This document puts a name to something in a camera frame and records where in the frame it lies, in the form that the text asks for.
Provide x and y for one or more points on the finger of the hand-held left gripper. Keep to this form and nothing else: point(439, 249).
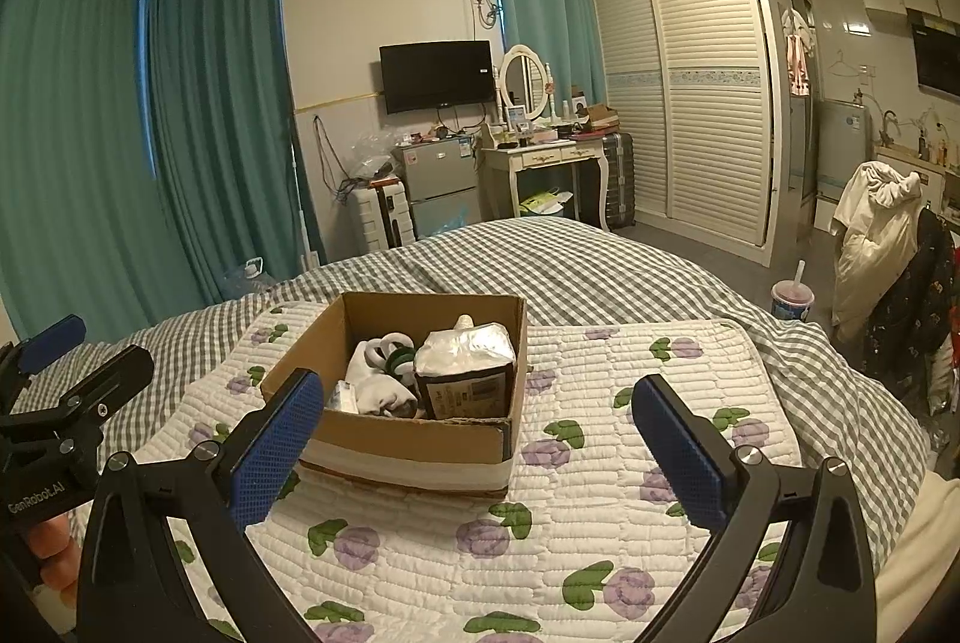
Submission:
point(52, 339)
point(112, 376)

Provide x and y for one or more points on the white slatted wardrobe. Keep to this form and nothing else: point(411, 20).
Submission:
point(712, 88)

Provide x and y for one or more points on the clear plastic bag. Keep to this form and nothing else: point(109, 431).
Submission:
point(375, 159)

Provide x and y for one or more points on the person's left hand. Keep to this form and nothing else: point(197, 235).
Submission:
point(56, 549)

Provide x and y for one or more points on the small cardboard box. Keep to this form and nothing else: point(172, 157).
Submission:
point(601, 118)

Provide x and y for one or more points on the narrow teal curtain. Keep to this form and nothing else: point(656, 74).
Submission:
point(544, 5)

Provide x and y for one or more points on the white ribbed suitcase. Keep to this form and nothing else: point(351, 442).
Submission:
point(379, 219)

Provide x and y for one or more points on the brown cardboard box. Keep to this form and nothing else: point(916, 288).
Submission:
point(420, 455)

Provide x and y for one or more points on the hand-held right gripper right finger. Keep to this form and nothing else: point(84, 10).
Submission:
point(679, 448)

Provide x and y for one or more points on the black wall television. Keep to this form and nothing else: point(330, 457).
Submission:
point(439, 76)

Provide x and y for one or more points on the floral quilted mat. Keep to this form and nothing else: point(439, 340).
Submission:
point(570, 523)

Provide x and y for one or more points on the wide teal curtain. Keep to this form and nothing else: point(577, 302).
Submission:
point(67, 163)

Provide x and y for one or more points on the black range hood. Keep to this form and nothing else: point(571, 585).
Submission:
point(937, 57)

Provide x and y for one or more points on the floral soft tissue pack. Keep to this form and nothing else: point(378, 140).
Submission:
point(465, 373)

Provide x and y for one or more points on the dark printed garment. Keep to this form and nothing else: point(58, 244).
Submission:
point(911, 313)

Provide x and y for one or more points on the white dressing table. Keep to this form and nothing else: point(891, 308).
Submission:
point(547, 155)

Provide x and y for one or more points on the hanging pink clothes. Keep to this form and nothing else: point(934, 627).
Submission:
point(796, 50)

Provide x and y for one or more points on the white jacket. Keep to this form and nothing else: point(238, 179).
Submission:
point(870, 253)

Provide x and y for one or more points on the plastic drink cup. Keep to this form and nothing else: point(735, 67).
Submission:
point(793, 301)

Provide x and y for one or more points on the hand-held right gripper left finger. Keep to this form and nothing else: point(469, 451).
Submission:
point(281, 444)

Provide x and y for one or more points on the small grey fridge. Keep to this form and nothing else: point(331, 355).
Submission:
point(439, 170)

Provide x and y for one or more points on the green paper bag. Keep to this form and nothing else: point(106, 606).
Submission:
point(544, 204)

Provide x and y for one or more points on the white pole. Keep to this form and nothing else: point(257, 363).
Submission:
point(304, 200)

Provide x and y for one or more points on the dark suitcase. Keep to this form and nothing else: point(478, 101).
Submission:
point(619, 178)

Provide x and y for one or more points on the cream blanket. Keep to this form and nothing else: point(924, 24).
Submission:
point(922, 538)

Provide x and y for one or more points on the white oval mirror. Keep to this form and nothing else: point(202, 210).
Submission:
point(523, 80)

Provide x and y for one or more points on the green and white sock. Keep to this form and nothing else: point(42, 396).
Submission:
point(399, 358)

